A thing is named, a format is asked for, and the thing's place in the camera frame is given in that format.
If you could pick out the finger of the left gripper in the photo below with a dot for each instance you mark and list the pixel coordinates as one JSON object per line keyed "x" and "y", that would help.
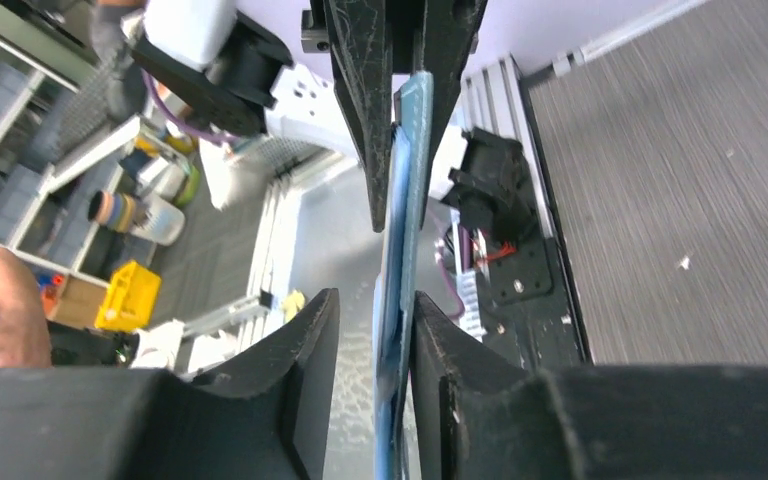
{"x": 447, "y": 31}
{"x": 361, "y": 63}

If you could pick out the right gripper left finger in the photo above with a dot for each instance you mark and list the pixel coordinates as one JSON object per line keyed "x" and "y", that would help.
{"x": 263, "y": 414}

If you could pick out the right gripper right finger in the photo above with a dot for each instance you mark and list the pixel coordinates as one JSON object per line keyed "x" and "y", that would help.
{"x": 479, "y": 417}

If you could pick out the blue leather card holder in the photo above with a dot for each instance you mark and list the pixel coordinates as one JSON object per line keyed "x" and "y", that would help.
{"x": 395, "y": 289}

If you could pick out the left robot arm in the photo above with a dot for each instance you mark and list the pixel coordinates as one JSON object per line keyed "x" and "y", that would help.
{"x": 242, "y": 79}

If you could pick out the person's hand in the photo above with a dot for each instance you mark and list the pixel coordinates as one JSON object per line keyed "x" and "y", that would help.
{"x": 24, "y": 334}

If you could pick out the yellow plastic crate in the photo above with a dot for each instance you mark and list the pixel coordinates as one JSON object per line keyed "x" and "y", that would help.
{"x": 129, "y": 300}

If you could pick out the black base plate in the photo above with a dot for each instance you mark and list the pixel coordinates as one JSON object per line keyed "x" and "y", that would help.
{"x": 525, "y": 297}

